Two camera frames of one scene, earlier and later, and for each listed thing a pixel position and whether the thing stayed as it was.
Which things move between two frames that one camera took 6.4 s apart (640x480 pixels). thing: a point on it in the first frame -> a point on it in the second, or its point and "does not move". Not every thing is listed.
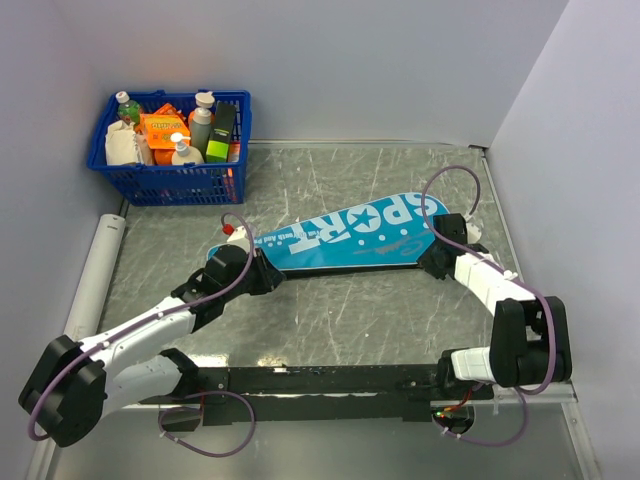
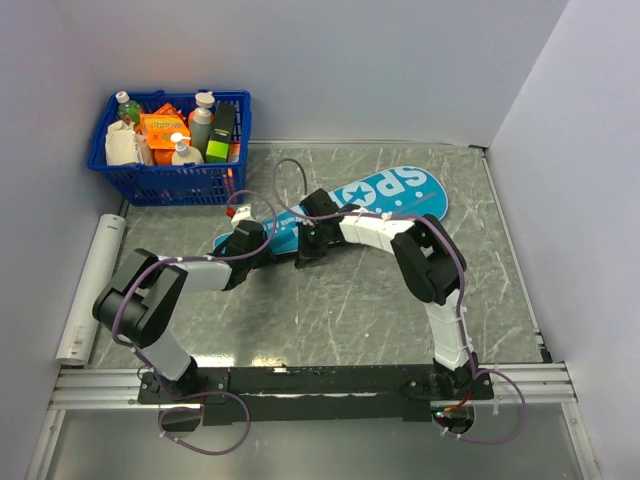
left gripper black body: (256, 278) -> (261, 259)
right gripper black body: (428, 260) -> (313, 241)
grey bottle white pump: (202, 121) does not move
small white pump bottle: (185, 154) does not move
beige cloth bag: (123, 146) does not move
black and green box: (222, 134) does not move
